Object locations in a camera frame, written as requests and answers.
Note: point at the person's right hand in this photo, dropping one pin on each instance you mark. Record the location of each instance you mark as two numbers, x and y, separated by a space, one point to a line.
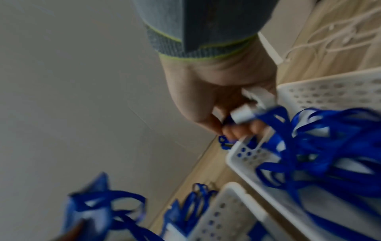
205 84

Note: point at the person's right forearm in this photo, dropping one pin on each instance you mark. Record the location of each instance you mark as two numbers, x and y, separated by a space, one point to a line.
205 23

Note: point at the large white perforated plastic basket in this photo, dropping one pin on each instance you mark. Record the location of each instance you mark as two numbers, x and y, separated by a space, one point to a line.
247 154

